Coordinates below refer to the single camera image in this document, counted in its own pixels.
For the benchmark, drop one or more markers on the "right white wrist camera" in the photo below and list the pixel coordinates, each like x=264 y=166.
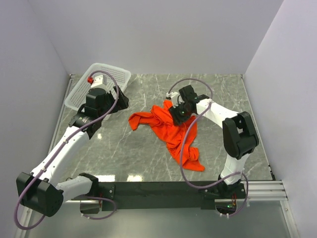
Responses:
x=173 y=97

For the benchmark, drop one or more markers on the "aluminium extrusion rail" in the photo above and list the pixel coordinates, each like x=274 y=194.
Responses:
x=256 y=191

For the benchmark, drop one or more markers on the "white perforated plastic basket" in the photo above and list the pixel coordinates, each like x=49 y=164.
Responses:
x=77 y=95

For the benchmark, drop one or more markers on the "orange t shirt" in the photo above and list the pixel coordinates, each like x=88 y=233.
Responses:
x=160 y=121

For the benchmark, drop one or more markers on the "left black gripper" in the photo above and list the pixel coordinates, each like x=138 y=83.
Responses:
x=122 y=102

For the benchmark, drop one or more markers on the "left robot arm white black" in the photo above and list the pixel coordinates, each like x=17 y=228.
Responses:
x=40 y=190

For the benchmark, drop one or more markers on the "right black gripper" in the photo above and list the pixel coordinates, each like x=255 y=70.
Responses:
x=178 y=120

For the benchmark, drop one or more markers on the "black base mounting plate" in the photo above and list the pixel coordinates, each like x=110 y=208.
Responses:
x=168 y=194

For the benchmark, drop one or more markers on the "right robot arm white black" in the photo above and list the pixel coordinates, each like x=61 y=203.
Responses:
x=239 y=134

